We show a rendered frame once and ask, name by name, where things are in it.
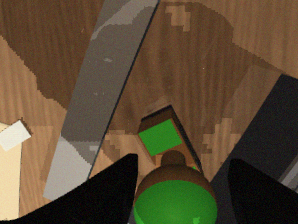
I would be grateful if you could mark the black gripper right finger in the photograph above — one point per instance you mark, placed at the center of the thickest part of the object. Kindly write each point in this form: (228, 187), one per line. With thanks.
(259, 199)

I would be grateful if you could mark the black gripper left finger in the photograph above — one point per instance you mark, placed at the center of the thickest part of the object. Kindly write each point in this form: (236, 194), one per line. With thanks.
(106, 198)

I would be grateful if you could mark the grey flat bar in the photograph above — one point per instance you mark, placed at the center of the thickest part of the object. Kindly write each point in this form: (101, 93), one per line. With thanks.
(116, 40)

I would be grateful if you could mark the cream paper card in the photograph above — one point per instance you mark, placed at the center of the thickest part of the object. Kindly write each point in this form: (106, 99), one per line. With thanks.
(11, 147)

